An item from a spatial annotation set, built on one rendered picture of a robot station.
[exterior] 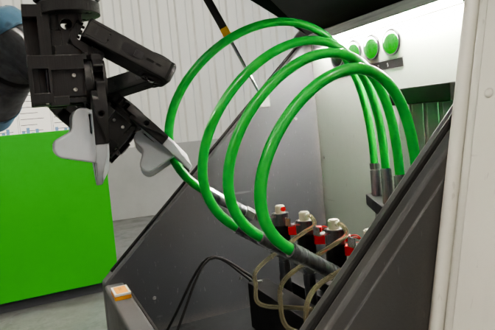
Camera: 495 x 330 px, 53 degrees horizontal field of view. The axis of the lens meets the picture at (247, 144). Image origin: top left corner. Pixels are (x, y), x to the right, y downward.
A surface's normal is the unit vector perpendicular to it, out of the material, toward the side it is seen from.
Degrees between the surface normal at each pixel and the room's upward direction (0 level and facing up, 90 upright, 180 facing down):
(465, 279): 76
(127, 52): 86
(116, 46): 86
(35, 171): 90
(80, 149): 93
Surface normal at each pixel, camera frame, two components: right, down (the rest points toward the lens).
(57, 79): 0.40, 0.01
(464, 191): -0.90, -0.14
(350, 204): -0.91, 0.11
